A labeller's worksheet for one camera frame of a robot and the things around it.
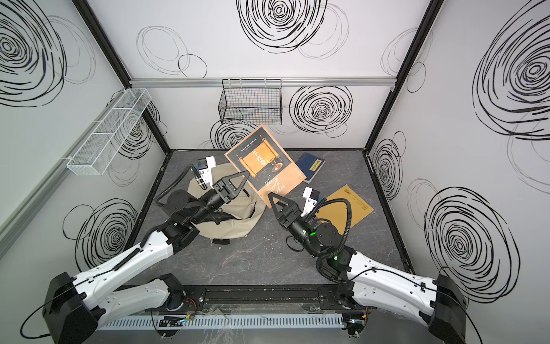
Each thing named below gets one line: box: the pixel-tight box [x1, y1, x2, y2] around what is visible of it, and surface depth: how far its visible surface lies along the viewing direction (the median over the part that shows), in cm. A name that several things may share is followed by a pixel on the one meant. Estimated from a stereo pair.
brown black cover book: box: [224, 124, 308, 209], surface depth 62 cm
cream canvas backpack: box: [198, 191, 268, 239], surface depth 88 cm
